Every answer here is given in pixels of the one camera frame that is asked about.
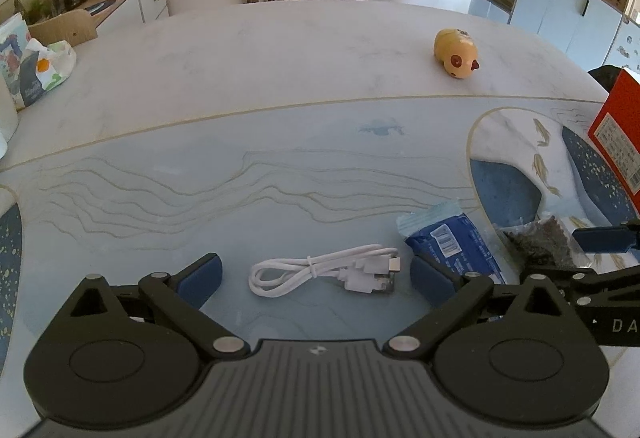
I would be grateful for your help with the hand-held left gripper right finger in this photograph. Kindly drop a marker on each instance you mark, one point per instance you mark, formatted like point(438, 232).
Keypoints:
point(430, 280)

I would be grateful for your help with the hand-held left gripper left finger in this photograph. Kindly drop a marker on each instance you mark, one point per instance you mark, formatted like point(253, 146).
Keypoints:
point(200, 280)

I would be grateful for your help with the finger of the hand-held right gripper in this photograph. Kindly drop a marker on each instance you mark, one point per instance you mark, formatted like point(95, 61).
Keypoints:
point(605, 240)
point(610, 283)

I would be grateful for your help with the dark blue packet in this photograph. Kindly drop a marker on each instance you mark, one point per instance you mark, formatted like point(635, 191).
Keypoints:
point(450, 243)

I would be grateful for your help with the clear bag with dark contents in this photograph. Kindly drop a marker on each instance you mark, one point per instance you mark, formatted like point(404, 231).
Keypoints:
point(540, 240)

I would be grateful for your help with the red cardboard box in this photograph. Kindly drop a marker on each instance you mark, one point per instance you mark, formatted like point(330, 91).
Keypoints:
point(620, 137)

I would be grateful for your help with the white patterned desktop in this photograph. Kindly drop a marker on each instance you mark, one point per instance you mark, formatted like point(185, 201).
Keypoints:
point(280, 92)

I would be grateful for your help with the black round chair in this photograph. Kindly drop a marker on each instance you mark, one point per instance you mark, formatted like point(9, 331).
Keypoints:
point(602, 75)

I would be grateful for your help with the white cabinet with stickers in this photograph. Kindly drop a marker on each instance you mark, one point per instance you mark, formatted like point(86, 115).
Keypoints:
point(627, 45)

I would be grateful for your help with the yellow animal toy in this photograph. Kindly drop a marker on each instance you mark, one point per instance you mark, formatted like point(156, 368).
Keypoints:
point(455, 52)

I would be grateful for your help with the white double-door cabinet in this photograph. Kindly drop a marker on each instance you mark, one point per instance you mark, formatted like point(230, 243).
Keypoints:
point(565, 12)

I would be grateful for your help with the low white cabinet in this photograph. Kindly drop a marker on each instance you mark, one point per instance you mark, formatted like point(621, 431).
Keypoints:
point(487, 10)

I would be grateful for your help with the white printed tissue pack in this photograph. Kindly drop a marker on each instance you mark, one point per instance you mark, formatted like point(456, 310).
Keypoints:
point(50, 67)

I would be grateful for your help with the light wooden chair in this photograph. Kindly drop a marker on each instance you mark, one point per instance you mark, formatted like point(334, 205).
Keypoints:
point(65, 25)

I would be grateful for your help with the colourful printed bag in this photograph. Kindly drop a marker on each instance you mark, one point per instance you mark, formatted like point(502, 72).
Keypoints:
point(12, 52)

